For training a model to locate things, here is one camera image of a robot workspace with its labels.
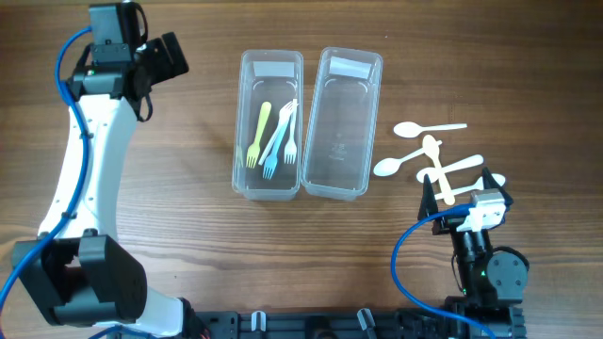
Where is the left clear plastic container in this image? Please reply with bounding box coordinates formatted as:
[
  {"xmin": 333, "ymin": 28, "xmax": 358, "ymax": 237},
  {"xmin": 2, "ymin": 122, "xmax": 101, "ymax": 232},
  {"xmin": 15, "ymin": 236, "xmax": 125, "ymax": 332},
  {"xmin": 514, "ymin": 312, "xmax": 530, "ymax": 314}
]
[{"xmin": 232, "ymin": 50, "xmax": 303, "ymax": 201}]

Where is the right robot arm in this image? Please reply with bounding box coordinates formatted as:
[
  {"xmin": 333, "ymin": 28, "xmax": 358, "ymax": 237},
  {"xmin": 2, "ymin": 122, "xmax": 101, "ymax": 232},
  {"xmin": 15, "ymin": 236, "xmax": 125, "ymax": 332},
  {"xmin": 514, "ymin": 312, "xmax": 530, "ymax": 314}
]
[{"xmin": 432, "ymin": 168, "xmax": 530, "ymax": 338}]

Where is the left blue cable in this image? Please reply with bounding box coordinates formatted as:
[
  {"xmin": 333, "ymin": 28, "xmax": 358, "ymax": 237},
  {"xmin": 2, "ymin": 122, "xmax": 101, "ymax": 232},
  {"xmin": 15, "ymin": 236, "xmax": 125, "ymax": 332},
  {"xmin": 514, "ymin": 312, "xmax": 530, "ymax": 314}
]
[{"xmin": 0, "ymin": 25, "xmax": 93, "ymax": 339}]

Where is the white spoon top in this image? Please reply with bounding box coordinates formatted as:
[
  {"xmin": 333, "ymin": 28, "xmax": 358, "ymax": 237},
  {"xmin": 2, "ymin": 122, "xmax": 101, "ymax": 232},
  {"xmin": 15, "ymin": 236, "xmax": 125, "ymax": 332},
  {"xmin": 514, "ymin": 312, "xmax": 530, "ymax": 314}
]
[{"xmin": 393, "ymin": 121, "xmax": 467, "ymax": 138}]

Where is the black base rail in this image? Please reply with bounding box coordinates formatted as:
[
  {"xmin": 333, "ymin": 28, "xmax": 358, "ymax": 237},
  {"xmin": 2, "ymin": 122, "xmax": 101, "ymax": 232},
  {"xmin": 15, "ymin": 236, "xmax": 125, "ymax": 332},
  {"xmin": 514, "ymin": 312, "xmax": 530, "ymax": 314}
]
[{"xmin": 187, "ymin": 308, "xmax": 527, "ymax": 339}]

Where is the cream spoon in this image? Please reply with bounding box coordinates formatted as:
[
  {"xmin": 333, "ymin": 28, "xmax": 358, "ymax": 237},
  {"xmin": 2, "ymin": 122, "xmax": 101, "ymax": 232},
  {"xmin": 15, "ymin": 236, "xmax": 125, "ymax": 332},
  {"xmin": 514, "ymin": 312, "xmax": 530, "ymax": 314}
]
[{"xmin": 416, "ymin": 154, "xmax": 484, "ymax": 184}]

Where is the right clear plastic container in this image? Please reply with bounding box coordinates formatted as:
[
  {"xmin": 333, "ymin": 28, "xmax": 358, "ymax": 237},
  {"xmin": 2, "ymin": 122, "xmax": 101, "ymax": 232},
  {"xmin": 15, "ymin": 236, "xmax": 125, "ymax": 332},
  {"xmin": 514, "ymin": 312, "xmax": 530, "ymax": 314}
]
[{"xmin": 301, "ymin": 47, "xmax": 383, "ymax": 201}]

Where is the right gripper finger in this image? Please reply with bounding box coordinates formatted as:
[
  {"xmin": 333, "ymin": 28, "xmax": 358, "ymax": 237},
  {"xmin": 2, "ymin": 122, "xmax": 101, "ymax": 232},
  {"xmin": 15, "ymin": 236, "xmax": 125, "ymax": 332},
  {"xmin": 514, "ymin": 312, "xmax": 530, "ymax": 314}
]
[
  {"xmin": 481, "ymin": 167, "xmax": 513, "ymax": 206},
  {"xmin": 417, "ymin": 174, "xmax": 439, "ymax": 221}
]

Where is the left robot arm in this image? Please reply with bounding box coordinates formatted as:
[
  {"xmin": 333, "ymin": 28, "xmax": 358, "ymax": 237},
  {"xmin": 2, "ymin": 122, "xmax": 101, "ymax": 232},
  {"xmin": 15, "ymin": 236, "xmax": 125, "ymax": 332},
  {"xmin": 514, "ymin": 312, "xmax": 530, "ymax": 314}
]
[{"xmin": 8, "ymin": 1, "xmax": 210, "ymax": 338}]

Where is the clear plastic container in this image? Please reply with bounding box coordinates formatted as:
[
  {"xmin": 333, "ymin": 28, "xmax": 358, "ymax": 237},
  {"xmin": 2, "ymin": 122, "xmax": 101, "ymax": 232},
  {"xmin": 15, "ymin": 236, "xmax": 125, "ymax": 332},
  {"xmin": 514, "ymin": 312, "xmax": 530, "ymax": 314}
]
[
  {"xmin": 232, "ymin": 50, "xmax": 303, "ymax": 201},
  {"xmin": 301, "ymin": 47, "xmax": 383, "ymax": 201}
]

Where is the white plastic fork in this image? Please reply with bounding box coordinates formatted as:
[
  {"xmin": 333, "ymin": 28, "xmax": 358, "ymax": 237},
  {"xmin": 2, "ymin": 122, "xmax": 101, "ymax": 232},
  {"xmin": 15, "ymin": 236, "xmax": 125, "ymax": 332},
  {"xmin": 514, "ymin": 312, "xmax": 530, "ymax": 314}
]
[
  {"xmin": 259, "ymin": 98, "xmax": 298, "ymax": 166},
  {"xmin": 284, "ymin": 99, "xmax": 298, "ymax": 164}
]

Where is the yellow plastic fork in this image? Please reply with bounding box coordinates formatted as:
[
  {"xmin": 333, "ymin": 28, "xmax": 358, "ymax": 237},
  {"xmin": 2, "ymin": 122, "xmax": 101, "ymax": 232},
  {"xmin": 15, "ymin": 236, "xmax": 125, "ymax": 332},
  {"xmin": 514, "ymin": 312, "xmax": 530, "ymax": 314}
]
[{"xmin": 246, "ymin": 102, "xmax": 271, "ymax": 169}]

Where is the white spoon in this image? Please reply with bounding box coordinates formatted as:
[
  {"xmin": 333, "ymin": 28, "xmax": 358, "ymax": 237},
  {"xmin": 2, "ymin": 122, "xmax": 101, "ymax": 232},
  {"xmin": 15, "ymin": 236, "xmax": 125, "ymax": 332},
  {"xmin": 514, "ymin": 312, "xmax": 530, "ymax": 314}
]
[
  {"xmin": 393, "ymin": 121, "xmax": 467, "ymax": 138},
  {"xmin": 373, "ymin": 148, "xmax": 425, "ymax": 177},
  {"xmin": 451, "ymin": 173, "xmax": 506, "ymax": 196}
]

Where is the yellow plastic spoon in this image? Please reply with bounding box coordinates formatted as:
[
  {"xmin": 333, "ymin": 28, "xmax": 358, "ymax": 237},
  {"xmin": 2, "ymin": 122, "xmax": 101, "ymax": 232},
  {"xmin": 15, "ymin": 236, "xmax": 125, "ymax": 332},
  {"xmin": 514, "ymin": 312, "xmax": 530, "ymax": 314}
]
[{"xmin": 422, "ymin": 135, "xmax": 456, "ymax": 205}]

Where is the pale blue plastic fork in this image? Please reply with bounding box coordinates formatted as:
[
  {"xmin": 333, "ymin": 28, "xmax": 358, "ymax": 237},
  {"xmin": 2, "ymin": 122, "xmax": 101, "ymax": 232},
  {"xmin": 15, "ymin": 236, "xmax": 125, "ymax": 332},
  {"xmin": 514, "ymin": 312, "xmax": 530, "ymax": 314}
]
[{"xmin": 262, "ymin": 124, "xmax": 288, "ymax": 180}]

